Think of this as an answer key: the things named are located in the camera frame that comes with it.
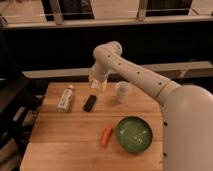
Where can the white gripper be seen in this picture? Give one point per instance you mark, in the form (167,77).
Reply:
(94,75)

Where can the white sponge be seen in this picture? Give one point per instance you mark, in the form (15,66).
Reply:
(98,85)

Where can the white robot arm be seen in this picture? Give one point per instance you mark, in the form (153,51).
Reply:
(187,110)

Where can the white ceramic cup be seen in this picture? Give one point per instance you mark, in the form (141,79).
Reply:
(122,91)

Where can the black rectangular block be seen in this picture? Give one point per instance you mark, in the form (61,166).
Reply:
(89,103)

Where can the white plastic bottle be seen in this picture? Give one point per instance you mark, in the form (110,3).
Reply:
(65,100)

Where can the orange carrot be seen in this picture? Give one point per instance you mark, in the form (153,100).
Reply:
(106,136)

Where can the green bowl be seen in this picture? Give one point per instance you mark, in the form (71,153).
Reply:
(134,134)

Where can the dark side shelf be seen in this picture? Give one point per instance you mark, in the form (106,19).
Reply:
(15,102)

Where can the long wooden bench rail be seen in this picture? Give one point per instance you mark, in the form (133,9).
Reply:
(180,70)

